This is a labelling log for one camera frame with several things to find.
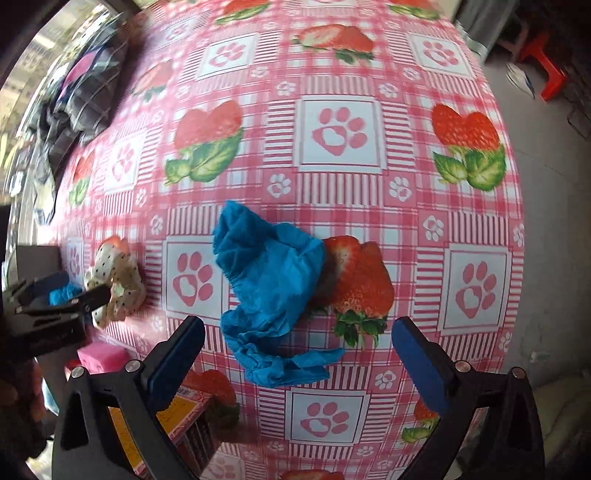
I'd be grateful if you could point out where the teal knit cloth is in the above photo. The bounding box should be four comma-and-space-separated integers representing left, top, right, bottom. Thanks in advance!
48, 284, 86, 306

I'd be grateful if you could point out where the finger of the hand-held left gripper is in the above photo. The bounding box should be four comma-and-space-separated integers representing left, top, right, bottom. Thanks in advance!
14, 282, 114, 317

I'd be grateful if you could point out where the dark plaid cloth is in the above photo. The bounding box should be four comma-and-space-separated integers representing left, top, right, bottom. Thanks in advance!
28, 34, 134, 171

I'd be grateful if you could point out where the yellow flat box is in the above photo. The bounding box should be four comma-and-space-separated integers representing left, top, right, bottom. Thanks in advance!
108, 385, 220, 478

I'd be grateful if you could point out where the white polka dot scrunchie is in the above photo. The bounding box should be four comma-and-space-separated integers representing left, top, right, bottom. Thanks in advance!
84, 237, 147, 329

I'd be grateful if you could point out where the pink strawberry print tablecloth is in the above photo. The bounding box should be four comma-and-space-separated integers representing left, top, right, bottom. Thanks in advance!
53, 0, 527, 480

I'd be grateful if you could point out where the white shoe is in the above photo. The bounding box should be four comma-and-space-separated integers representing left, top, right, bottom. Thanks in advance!
505, 62, 536, 100

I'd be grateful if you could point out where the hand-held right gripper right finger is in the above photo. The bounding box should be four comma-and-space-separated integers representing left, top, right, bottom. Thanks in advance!
392, 316, 546, 480

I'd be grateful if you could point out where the pink sponge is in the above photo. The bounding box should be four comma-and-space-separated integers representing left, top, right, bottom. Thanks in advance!
76, 344, 132, 374

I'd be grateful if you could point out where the red plastic stool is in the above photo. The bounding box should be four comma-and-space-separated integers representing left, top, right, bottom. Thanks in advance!
517, 32, 568, 102

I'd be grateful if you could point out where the blue crinkled cloth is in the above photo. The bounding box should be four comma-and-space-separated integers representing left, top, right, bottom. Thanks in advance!
213, 200, 346, 387

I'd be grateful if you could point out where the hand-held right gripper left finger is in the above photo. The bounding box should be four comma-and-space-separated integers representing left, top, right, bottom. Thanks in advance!
53, 315, 206, 480

